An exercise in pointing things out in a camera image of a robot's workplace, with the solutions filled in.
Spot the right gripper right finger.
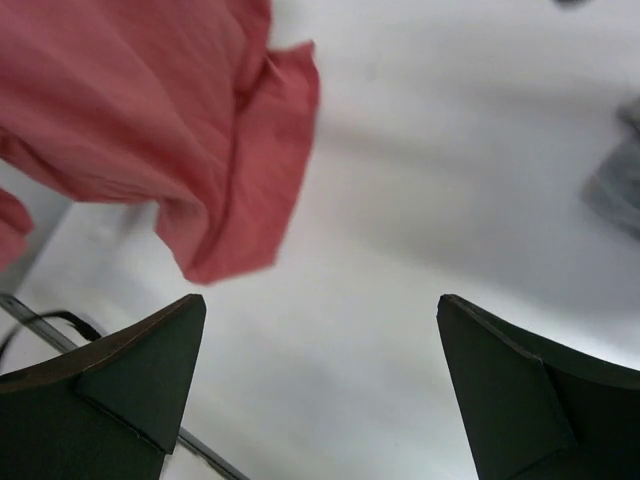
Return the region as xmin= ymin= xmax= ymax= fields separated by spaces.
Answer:
xmin=437 ymin=295 xmax=639 ymax=479

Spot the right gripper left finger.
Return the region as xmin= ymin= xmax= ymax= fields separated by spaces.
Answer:
xmin=1 ymin=294 xmax=206 ymax=480

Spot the red t shirt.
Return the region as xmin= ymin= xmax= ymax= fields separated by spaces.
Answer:
xmin=1 ymin=1 xmax=320 ymax=285

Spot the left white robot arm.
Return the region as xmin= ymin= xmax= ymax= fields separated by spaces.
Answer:
xmin=1 ymin=310 xmax=103 ymax=360

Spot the grey hanging garment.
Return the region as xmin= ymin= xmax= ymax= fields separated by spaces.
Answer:
xmin=582 ymin=98 xmax=639 ymax=240

